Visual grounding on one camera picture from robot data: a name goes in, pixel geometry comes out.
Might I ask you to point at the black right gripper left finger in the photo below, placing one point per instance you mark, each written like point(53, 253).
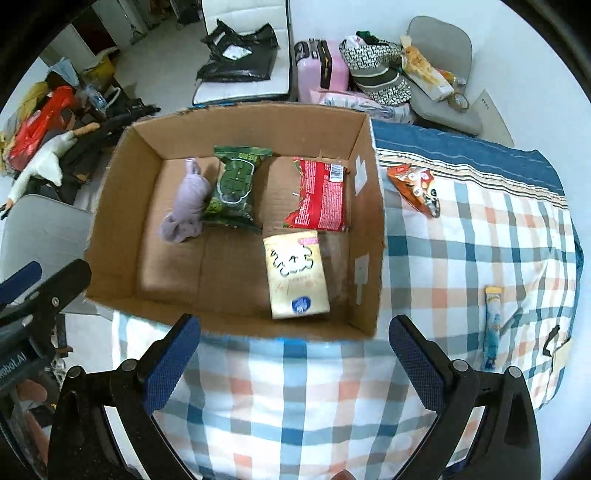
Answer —
point(82, 444)

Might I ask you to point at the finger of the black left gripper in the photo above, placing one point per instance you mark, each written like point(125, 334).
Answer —
point(35, 316)
point(19, 282)

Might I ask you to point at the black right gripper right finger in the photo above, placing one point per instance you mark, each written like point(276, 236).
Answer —
point(506, 445)

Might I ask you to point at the blue ice cream cone wrapper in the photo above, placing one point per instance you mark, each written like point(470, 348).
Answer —
point(493, 297)

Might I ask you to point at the purple soft cloth toy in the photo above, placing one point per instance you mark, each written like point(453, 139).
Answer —
point(185, 219)

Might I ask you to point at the dark green snack bag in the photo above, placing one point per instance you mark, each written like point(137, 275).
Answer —
point(231, 202)

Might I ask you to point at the yellow tissue pack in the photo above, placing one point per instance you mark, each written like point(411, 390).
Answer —
point(296, 276)

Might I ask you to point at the orange snack bag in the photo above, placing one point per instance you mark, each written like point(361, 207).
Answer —
point(417, 185)

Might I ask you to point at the red noodle packet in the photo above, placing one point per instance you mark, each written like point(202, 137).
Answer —
point(321, 201)

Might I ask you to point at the person's left hand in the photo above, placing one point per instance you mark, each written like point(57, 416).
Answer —
point(29, 390)

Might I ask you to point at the grey seat cushion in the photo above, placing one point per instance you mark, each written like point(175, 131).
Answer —
point(44, 230)

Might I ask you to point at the white goose plush toy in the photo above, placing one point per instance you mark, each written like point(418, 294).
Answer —
point(45, 164)

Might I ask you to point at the red plastic bag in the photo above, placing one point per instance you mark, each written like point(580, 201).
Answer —
point(32, 131)

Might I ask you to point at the plaid checkered bed sheet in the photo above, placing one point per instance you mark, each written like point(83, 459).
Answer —
point(252, 407)

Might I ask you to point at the brown cardboard box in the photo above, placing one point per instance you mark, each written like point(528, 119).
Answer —
point(220, 276)

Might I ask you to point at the black plastic bag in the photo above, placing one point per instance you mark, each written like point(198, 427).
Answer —
point(234, 57)

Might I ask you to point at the white black chair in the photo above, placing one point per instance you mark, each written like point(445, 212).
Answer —
point(247, 17)

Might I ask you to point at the tape roll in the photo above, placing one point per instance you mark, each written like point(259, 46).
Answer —
point(458, 102)

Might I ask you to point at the floral pink pillow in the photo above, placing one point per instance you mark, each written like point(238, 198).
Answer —
point(401, 114)

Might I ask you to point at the pink suitcase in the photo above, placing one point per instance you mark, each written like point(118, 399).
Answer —
point(319, 67)

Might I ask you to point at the yellow printed snack bag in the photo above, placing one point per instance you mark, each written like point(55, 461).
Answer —
point(423, 73)

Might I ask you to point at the patterned black white bag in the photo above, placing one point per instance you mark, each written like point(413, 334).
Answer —
point(376, 69)

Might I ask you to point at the grey chair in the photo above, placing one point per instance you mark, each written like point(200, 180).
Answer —
point(449, 49)

